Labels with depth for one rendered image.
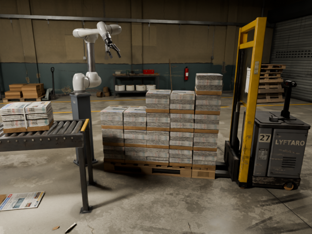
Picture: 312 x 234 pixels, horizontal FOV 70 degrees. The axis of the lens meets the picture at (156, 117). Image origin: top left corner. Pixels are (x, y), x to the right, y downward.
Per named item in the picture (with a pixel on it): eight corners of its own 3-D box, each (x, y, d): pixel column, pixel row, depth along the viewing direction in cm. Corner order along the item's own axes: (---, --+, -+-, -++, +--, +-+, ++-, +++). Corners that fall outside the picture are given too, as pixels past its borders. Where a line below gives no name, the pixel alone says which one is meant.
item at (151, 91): (149, 89, 297) (149, 88, 297) (171, 90, 295) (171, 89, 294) (146, 94, 262) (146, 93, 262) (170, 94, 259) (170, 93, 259)
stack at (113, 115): (112, 159, 332) (110, 105, 312) (191, 164, 318) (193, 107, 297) (103, 171, 295) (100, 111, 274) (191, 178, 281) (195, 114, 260)
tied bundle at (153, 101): (149, 106, 304) (149, 89, 298) (170, 107, 301) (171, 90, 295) (145, 112, 268) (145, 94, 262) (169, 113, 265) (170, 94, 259)
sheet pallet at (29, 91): (47, 97, 852) (46, 83, 838) (41, 101, 773) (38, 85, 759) (13, 98, 832) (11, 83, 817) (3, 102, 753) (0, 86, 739)
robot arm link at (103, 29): (103, 32, 235) (113, 32, 244) (97, 19, 235) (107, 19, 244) (99, 38, 244) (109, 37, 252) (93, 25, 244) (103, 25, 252)
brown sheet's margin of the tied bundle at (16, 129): (31, 123, 229) (30, 119, 228) (23, 132, 202) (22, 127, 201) (13, 124, 225) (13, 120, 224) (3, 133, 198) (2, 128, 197)
